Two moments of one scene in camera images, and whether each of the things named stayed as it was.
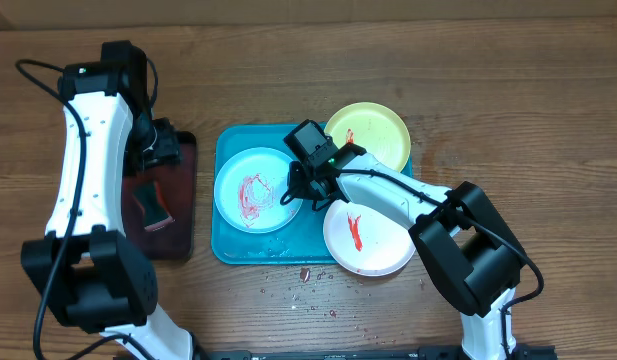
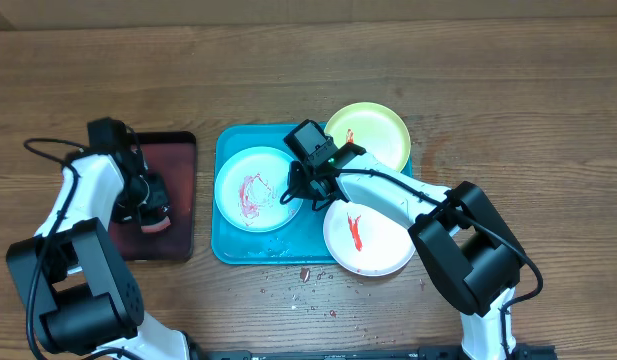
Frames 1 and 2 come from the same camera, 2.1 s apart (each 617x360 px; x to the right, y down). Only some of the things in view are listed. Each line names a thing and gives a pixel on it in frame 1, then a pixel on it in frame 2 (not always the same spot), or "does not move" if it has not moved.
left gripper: (169, 154) -> (162, 196)
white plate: (367, 242) does not move
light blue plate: (248, 189) does not move
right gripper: (309, 191) does not move
